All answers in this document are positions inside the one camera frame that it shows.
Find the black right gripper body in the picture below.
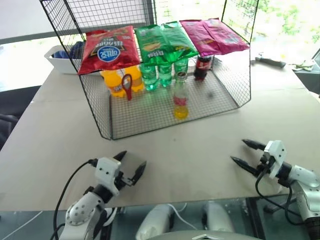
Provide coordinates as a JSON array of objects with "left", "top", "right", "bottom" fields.
[{"left": 258, "top": 151, "right": 273, "bottom": 178}]

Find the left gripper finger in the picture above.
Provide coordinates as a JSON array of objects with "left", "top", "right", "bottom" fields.
[
  {"left": 125, "top": 160, "right": 147, "bottom": 187},
  {"left": 112, "top": 150, "right": 128, "bottom": 163}
]

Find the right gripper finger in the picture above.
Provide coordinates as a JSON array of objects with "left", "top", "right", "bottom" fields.
[
  {"left": 241, "top": 138, "right": 267, "bottom": 151},
  {"left": 230, "top": 156, "right": 261, "bottom": 178}
]

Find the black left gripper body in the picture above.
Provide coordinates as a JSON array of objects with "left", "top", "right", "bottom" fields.
[{"left": 114, "top": 170, "right": 132, "bottom": 193}]

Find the orange soda plastic bottle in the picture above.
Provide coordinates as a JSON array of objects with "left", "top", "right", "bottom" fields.
[
  {"left": 100, "top": 69, "right": 125, "bottom": 98},
  {"left": 124, "top": 65, "right": 145, "bottom": 93}
]

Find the glass bottle with yellow drink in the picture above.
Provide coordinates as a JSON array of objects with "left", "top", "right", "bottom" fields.
[{"left": 172, "top": 71, "right": 190, "bottom": 121}]

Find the dark cola plastic bottle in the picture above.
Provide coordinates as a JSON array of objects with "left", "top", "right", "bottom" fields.
[{"left": 193, "top": 55, "right": 214, "bottom": 82}]

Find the rounded white robot leg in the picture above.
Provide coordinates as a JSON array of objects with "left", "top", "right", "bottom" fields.
[
  {"left": 200, "top": 200, "right": 236, "bottom": 234},
  {"left": 135, "top": 203, "right": 176, "bottom": 240}
]

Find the grey robot torso edge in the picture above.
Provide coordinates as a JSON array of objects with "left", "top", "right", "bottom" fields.
[{"left": 146, "top": 230, "right": 252, "bottom": 240}]

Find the flat black tool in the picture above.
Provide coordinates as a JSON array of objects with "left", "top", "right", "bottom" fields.
[{"left": 254, "top": 52, "right": 287, "bottom": 69}]

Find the green crumpled item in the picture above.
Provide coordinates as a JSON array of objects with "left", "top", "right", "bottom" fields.
[{"left": 291, "top": 60, "right": 315, "bottom": 73}]

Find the red chip bag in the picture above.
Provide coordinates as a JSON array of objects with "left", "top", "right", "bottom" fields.
[{"left": 77, "top": 25, "right": 141, "bottom": 76}]

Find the pink chip bag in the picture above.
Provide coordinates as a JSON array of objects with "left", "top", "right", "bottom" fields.
[
  {"left": 201, "top": 18, "right": 251, "bottom": 56},
  {"left": 179, "top": 19, "right": 221, "bottom": 57}
]

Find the white plastic basin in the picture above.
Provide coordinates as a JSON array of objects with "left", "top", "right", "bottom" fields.
[{"left": 44, "top": 45, "right": 101, "bottom": 76}]

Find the green chip bag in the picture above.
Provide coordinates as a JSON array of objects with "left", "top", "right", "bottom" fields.
[
  {"left": 134, "top": 24, "right": 168, "bottom": 67},
  {"left": 161, "top": 21, "right": 199, "bottom": 63}
]

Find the dark chair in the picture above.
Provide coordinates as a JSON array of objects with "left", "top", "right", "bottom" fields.
[{"left": 0, "top": 85, "right": 42, "bottom": 151}]

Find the blue item in basin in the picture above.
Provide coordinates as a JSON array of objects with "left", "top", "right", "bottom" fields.
[{"left": 53, "top": 41, "right": 86, "bottom": 60}]

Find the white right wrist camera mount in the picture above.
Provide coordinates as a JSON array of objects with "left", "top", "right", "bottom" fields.
[{"left": 263, "top": 140, "right": 287, "bottom": 180}]

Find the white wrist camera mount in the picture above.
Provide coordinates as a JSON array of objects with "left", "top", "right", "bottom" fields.
[
  {"left": 263, "top": 140, "right": 287, "bottom": 180},
  {"left": 95, "top": 157, "right": 123, "bottom": 197}
]

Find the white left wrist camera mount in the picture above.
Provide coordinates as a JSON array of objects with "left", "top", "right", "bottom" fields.
[{"left": 95, "top": 157, "right": 123, "bottom": 197}]

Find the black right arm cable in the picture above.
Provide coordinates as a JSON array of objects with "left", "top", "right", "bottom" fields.
[{"left": 255, "top": 167, "right": 305, "bottom": 226}]

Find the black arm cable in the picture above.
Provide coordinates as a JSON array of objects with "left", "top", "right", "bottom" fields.
[
  {"left": 52, "top": 158, "right": 99, "bottom": 240},
  {"left": 255, "top": 167, "right": 305, "bottom": 226}
]

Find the black wire display rack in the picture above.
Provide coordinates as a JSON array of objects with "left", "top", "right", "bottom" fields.
[{"left": 39, "top": 0, "right": 260, "bottom": 141}]

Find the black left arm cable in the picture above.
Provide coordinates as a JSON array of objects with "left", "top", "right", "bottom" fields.
[{"left": 52, "top": 158, "right": 99, "bottom": 240}]

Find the thin white cable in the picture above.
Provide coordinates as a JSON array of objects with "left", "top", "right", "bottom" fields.
[{"left": 171, "top": 202, "right": 199, "bottom": 231}]

